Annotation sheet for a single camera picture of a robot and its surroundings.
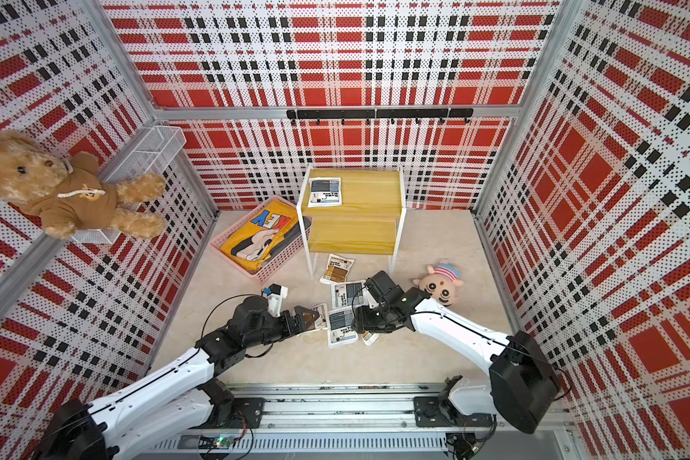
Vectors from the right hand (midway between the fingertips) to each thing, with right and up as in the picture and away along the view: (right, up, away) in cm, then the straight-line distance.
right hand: (365, 325), depth 80 cm
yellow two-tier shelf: (-4, +32, -4) cm, 33 cm away
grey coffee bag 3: (-8, -3, +7) cm, 11 cm away
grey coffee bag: (-8, +6, +16) cm, 18 cm away
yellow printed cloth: (-40, +23, +22) cm, 51 cm away
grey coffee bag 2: (-11, +38, -2) cm, 39 cm away
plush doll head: (+24, +11, +9) cm, 28 cm away
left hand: (-14, +2, 0) cm, 14 cm away
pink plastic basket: (-29, +19, +22) cm, 41 cm away
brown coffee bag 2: (0, -5, +5) cm, 7 cm away
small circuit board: (-35, -25, -11) cm, 45 cm away
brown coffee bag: (-10, +13, +21) cm, 27 cm away
